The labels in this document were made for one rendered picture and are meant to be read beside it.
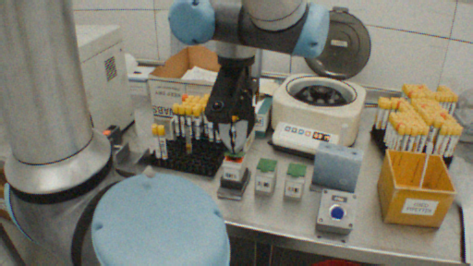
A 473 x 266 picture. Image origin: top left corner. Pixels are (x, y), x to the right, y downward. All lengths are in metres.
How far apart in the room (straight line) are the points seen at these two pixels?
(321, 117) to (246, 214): 0.32
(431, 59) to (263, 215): 0.78
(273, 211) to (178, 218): 0.45
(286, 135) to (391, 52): 0.50
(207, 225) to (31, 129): 0.17
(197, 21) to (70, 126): 0.24
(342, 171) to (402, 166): 0.15
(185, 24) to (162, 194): 0.26
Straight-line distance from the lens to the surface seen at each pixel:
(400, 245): 0.73
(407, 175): 0.84
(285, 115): 0.90
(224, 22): 0.48
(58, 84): 0.30
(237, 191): 0.75
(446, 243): 0.77
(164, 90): 1.00
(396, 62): 1.21
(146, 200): 0.31
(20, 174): 0.35
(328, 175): 0.77
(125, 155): 0.85
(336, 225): 0.65
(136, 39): 1.42
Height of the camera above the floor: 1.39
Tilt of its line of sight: 32 degrees down
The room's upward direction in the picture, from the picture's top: straight up
